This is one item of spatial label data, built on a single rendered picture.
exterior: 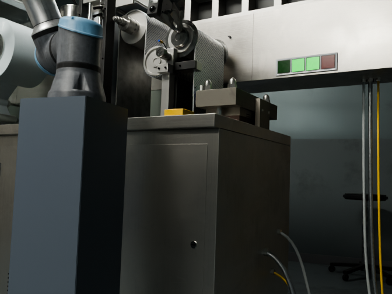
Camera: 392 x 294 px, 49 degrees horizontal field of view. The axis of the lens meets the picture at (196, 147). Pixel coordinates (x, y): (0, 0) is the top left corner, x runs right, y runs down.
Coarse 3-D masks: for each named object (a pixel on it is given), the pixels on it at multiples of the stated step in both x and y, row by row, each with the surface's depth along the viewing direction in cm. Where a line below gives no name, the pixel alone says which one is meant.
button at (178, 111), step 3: (177, 108) 131; (180, 108) 130; (183, 108) 130; (165, 111) 133; (168, 111) 133; (171, 111) 132; (174, 111) 131; (177, 111) 131; (180, 111) 130; (183, 111) 130; (186, 111) 132; (189, 111) 133; (192, 111) 135; (165, 114) 133; (168, 114) 133; (171, 114) 132; (174, 114) 131; (177, 114) 131; (180, 114) 130; (183, 114) 130
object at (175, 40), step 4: (176, 32) 164; (180, 32) 163; (184, 32) 162; (172, 36) 165; (176, 36) 164; (180, 36) 163; (184, 36) 162; (188, 36) 163; (172, 40) 165; (176, 40) 164; (180, 40) 163; (184, 40) 162; (176, 44) 164; (180, 44) 163; (184, 44) 163
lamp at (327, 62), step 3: (321, 57) 169; (324, 57) 168; (327, 57) 167; (330, 57) 167; (333, 57) 166; (321, 60) 168; (324, 60) 168; (327, 60) 167; (330, 60) 167; (333, 60) 166; (321, 63) 168; (324, 63) 168; (327, 63) 167; (330, 63) 167; (333, 63) 166; (321, 66) 168; (324, 66) 168; (327, 66) 167; (330, 66) 166; (333, 66) 166
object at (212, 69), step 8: (200, 56) 165; (208, 56) 171; (208, 64) 170; (216, 64) 176; (200, 72) 165; (208, 72) 170; (216, 72) 176; (200, 80) 165; (216, 80) 176; (216, 88) 176
